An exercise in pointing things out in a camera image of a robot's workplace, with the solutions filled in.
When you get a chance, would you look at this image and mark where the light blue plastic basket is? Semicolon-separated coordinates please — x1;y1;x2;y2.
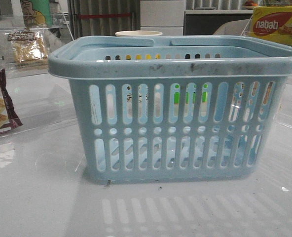
48;36;292;184

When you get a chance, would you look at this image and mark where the green yellow cartoon package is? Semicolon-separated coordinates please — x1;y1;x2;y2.
20;0;53;27

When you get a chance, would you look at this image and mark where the clear acrylic left shelf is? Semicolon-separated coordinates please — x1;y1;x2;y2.
0;12;73;78

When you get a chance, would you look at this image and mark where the clear bagged bread package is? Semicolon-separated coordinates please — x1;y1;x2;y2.
7;29;48;66

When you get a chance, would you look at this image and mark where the white cabinet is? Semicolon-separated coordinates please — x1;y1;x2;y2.
140;0;186;36

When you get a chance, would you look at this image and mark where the cream paper cup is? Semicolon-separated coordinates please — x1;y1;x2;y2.
115;30;163;37

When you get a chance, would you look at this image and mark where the yellow nabati wafer box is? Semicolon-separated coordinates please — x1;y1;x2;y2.
247;6;292;46

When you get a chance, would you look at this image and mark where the clear acrylic right stand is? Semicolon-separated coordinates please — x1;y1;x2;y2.
243;11;292;46

